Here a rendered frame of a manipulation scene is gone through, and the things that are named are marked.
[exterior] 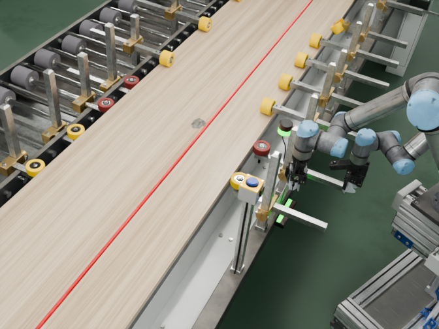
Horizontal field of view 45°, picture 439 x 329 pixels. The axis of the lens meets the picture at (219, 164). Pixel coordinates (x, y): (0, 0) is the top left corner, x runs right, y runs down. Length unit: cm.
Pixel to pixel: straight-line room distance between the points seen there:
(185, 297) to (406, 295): 126
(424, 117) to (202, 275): 113
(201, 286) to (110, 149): 73
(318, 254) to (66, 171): 163
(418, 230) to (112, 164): 133
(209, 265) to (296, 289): 87
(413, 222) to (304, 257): 105
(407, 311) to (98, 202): 166
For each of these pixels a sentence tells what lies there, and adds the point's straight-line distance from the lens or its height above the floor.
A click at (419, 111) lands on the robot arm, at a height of 155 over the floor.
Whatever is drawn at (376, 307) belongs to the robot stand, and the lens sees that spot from 293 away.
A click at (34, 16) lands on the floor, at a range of 539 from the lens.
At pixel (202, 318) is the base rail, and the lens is 214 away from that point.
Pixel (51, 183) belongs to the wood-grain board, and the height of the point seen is 90.
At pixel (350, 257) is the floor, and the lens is 335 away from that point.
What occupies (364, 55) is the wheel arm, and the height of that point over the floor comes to 95.
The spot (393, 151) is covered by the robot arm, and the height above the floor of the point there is 115.
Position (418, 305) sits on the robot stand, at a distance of 303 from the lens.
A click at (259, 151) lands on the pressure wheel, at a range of 248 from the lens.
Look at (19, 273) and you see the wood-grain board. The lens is 207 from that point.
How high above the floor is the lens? 255
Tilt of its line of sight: 43 degrees down
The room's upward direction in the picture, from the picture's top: 6 degrees clockwise
